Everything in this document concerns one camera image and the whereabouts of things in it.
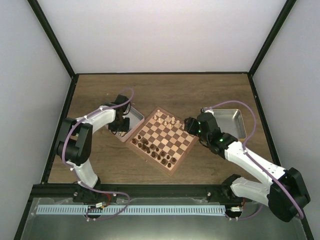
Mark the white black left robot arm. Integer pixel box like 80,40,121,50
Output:
54,94,132,202

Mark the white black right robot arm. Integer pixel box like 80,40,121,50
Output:
184,110,311,222

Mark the wooden chess board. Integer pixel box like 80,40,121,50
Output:
126,107,198,176

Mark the pink metal tin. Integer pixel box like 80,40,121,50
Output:
114,106,145,143

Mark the yellow bear tin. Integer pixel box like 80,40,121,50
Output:
205,109,247,141

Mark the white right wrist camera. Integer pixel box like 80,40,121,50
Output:
200,107,212,113

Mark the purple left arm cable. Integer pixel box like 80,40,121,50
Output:
61,87,135,222

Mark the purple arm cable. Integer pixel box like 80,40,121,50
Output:
61,87,135,222
208,100,305,222

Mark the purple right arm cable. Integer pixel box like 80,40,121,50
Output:
208,100,305,222

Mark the light blue slotted cable duct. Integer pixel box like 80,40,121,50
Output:
36,204,226,216

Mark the black aluminium frame rail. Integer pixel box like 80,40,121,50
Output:
29,183,258,203

